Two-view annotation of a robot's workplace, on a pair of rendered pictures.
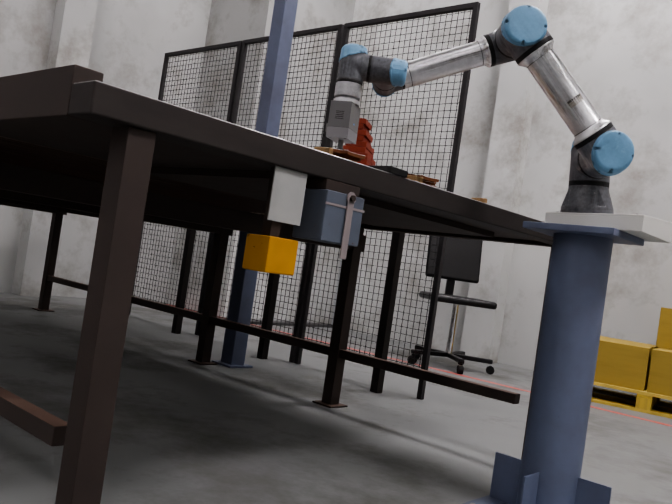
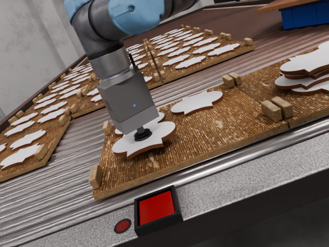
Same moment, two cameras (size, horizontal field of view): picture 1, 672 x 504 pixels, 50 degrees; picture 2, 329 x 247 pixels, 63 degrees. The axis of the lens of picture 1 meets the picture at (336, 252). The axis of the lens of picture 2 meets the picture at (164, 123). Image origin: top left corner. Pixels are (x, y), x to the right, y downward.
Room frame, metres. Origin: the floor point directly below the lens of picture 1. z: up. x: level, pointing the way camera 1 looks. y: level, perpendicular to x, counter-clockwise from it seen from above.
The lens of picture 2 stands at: (1.71, -0.42, 1.21)
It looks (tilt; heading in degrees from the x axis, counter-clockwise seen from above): 23 degrees down; 50
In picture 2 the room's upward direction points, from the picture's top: 22 degrees counter-clockwise
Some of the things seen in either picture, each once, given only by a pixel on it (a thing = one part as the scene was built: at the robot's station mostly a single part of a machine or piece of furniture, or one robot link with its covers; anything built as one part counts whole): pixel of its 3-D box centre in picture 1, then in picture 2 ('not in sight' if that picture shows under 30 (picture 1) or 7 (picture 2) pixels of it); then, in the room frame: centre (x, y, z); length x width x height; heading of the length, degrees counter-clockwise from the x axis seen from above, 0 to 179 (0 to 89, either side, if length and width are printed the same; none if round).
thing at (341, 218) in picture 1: (330, 219); not in sight; (1.74, 0.03, 0.77); 0.14 x 0.11 x 0.18; 137
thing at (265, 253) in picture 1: (275, 220); not in sight; (1.60, 0.14, 0.74); 0.09 x 0.08 x 0.24; 137
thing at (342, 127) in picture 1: (340, 120); (126, 97); (2.03, 0.04, 1.07); 0.10 x 0.09 x 0.16; 71
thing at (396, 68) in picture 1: (386, 72); (133, 8); (2.03, -0.07, 1.22); 0.11 x 0.11 x 0.08; 88
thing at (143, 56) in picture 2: not in sight; (123, 62); (2.91, 1.18, 0.94); 0.41 x 0.35 x 0.04; 139
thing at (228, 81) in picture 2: not in sight; (228, 81); (2.36, 0.01, 0.95); 0.06 x 0.02 x 0.03; 48
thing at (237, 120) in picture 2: not in sight; (176, 128); (2.13, 0.04, 0.93); 0.41 x 0.35 x 0.02; 138
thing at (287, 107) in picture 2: not in sight; (281, 107); (2.20, -0.21, 0.95); 0.06 x 0.02 x 0.03; 48
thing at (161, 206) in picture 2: not in sight; (157, 209); (1.89, -0.10, 0.92); 0.06 x 0.06 x 0.01; 47
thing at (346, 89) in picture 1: (348, 93); (112, 63); (2.02, 0.03, 1.15); 0.08 x 0.08 x 0.05
